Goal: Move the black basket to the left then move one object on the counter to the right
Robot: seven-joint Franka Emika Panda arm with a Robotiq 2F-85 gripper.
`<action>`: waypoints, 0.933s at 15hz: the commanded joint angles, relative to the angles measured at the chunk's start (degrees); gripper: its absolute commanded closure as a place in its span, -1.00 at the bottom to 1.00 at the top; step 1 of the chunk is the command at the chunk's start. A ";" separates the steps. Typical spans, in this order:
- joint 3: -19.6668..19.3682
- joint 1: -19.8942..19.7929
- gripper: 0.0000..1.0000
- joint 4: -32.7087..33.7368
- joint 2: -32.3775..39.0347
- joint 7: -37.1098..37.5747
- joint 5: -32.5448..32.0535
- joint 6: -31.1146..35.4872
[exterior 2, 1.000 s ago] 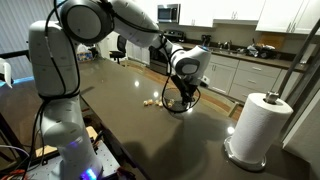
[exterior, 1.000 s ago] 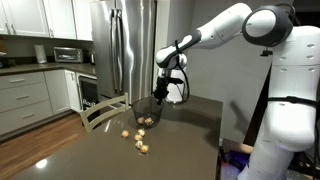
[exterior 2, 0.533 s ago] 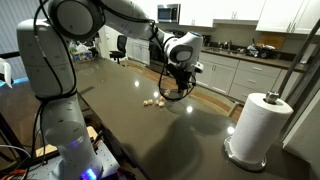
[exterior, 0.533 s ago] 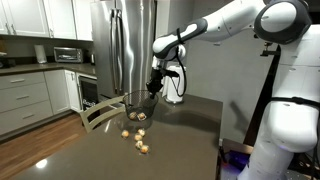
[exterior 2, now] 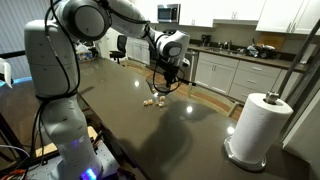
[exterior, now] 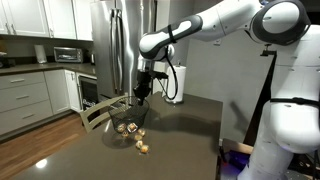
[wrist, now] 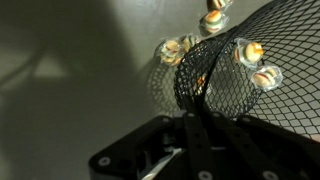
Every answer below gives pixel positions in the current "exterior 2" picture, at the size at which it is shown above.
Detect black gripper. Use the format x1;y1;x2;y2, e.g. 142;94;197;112
162;59;182;89

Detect stainless steel dishwasher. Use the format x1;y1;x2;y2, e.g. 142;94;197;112
185;49;200;83

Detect black coffee maker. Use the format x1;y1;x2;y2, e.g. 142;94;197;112
200;34;212;48

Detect white lower kitchen cabinets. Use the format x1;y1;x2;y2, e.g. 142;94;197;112
194;51;302;103

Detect black office chair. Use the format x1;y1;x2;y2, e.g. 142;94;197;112
109;34;129;65

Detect chrome sink faucet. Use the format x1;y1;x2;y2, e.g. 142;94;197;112
217;40;233;52

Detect steel microwave oven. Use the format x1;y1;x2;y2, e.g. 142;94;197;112
156;3;182;24

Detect white upper cabinet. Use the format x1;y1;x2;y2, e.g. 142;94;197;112
179;0;215;28
255;0;320;36

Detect tissue box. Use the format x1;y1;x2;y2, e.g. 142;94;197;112
75;49;94;63

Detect pile of kitchen clutter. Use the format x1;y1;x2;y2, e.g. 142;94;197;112
245;42;278;60

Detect white paper towel roll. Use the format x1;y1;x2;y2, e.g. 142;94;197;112
229;92;295;164

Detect wooden cutting board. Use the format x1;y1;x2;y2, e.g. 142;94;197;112
259;32;287;51

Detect silver paper towel holder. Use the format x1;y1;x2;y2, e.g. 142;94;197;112
223;91;268;173

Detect dark metal tripod legs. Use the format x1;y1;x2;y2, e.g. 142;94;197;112
275;19;320;141

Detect blue mat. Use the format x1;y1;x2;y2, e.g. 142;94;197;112
0;75;34;89

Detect white plastic device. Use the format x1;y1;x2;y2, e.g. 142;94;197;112
0;57;14;90

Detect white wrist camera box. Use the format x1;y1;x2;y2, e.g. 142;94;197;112
180;57;192;68

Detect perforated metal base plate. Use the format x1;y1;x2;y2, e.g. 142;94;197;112
26;141;122;180

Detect white cable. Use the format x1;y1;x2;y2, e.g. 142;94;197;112
0;144;32;168

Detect orange cable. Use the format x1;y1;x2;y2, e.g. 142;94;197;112
2;169;28;180

